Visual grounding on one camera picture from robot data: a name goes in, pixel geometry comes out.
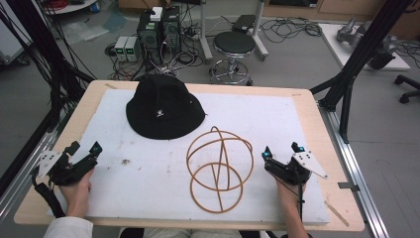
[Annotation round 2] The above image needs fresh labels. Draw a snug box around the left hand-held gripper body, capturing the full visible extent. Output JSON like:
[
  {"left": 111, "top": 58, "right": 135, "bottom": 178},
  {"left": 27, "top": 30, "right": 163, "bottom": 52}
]
[{"left": 37, "top": 149, "right": 99, "bottom": 186}]

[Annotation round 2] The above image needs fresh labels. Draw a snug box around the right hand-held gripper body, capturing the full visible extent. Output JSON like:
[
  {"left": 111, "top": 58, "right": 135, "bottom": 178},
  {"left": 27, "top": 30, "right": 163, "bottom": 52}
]
[{"left": 263, "top": 151, "right": 329, "bottom": 186}]

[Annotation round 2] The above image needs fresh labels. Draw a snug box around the wooden ring hat stand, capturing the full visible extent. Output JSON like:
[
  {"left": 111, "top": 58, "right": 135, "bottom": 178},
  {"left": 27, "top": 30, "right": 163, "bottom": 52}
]
[{"left": 185, "top": 125, "right": 255, "bottom": 214}]

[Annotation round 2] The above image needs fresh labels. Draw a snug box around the black bucket hat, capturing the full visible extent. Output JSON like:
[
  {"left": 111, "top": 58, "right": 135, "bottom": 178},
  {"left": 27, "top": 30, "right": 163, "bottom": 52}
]
[{"left": 125, "top": 72, "right": 207, "bottom": 141}]

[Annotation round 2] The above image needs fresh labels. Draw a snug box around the person's right hand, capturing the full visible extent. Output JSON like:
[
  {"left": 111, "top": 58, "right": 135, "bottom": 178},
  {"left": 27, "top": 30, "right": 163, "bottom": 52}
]
[{"left": 274, "top": 179, "right": 307, "bottom": 213}]

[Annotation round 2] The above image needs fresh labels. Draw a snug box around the person's left hand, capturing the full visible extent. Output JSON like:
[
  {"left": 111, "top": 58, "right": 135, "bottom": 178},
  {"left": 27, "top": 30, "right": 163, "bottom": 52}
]
[{"left": 58, "top": 168, "right": 95, "bottom": 219}]

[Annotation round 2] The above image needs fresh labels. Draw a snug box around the grey tape strip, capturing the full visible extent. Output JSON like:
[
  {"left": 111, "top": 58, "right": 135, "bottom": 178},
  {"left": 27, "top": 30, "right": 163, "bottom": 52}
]
[{"left": 338, "top": 181, "right": 361, "bottom": 193}]

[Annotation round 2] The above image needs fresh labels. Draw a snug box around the thin wooden strip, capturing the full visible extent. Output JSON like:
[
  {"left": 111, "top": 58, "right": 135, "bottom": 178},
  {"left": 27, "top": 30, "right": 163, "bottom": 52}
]
[{"left": 324, "top": 200, "right": 351, "bottom": 228}]

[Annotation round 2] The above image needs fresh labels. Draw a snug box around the white foam mat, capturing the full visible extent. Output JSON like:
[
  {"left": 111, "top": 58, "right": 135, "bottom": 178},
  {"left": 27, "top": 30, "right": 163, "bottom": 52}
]
[{"left": 49, "top": 88, "right": 331, "bottom": 226}]

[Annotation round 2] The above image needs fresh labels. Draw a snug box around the white power supply unit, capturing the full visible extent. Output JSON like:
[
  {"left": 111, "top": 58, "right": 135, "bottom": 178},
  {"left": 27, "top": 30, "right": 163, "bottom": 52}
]
[
  {"left": 114, "top": 36, "right": 129, "bottom": 62},
  {"left": 125, "top": 36, "right": 142, "bottom": 62}
]

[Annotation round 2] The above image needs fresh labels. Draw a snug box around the white floor board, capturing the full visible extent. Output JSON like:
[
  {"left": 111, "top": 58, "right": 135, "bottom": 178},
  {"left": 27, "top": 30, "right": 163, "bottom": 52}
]
[{"left": 318, "top": 23, "right": 412, "bottom": 72}]

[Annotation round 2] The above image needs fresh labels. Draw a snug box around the black round stool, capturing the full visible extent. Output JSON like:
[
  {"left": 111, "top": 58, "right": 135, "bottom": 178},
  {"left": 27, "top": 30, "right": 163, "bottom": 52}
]
[{"left": 209, "top": 31, "right": 258, "bottom": 85}]

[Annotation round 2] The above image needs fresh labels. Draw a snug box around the clear plastic sheet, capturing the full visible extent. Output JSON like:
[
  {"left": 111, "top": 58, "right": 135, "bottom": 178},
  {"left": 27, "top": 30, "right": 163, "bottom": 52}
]
[{"left": 61, "top": 20, "right": 111, "bottom": 43}]

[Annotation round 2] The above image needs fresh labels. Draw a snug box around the white metal stand leg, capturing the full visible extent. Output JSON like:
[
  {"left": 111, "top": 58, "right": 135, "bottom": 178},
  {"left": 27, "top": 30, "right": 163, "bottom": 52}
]
[
  {"left": 197, "top": 0, "right": 214, "bottom": 62},
  {"left": 251, "top": 0, "right": 269, "bottom": 62}
]

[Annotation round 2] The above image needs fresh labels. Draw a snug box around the black computer tower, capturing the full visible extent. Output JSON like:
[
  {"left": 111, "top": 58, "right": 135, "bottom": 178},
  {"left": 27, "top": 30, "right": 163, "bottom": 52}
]
[
  {"left": 160, "top": 5, "right": 183, "bottom": 55},
  {"left": 136, "top": 11, "right": 163, "bottom": 66}
]

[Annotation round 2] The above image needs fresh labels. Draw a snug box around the black office chair base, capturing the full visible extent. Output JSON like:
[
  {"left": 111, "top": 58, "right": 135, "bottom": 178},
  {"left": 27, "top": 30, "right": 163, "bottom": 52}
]
[{"left": 393, "top": 73, "right": 420, "bottom": 105}]

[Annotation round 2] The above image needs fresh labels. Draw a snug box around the white cabinet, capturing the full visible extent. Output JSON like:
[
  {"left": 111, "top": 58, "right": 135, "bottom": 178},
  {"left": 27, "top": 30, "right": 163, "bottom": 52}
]
[{"left": 0, "top": 0, "right": 33, "bottom": 65}]

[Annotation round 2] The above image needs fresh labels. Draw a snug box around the black flat box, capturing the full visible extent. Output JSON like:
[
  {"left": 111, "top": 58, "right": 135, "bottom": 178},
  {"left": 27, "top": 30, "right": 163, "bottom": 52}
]
[{"left": 231, "top": 14, "right": 258, "bottom": 35}]

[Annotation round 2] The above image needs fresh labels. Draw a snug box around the round white table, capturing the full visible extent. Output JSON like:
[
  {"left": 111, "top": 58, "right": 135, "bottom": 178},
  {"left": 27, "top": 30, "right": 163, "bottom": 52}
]
[{"left": 42, "top": 0, "right": 99, "bottom": 16}]

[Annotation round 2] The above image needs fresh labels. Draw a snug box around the white box with black top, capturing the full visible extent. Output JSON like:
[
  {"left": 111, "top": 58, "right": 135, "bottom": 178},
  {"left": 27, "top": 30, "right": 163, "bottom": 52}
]
[{"left": 150, "top": 6, "right": 164, "bottom": 23}]

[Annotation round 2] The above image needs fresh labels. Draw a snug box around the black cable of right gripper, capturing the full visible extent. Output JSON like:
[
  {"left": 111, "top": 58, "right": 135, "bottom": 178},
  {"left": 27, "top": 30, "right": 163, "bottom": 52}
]
[{"left": 276, "top": 171, "right": 305, "bottom": 223}]

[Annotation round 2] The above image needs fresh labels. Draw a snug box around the black strap of left gripper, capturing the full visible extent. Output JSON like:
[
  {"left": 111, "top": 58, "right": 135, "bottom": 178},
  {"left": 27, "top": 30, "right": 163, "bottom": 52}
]
[{"left": 31, "top": 166, "right": 67, "bottom": 219}]

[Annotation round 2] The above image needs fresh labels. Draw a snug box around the aluminium rail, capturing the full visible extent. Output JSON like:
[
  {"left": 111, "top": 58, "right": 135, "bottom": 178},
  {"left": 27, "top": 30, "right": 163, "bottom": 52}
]
[
  {"left": 0, "top": 110, "right": 72, "bottom": 221},
  {"left": 318, "top": 101, "right": 391, "bottom": 238}
]

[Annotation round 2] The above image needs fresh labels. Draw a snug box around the black metal frame with cables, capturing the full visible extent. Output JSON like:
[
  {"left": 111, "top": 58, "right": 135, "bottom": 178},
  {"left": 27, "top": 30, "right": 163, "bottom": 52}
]
[{"left": 0, "top": 0, "right": 97, "bottom": 133}]

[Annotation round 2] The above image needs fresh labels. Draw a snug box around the black metal frame strut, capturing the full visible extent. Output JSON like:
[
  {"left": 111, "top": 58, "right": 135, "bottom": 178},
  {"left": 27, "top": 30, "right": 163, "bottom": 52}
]
[{"left": 309, "top": 0, "right": 414, "bottom": 144}]

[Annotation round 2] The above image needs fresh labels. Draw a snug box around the tangle of black floor cables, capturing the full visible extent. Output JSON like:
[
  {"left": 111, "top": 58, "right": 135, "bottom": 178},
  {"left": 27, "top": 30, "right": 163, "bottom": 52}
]
[{"left": 260, "top": 16, "right": 323, "bottom": 45}]

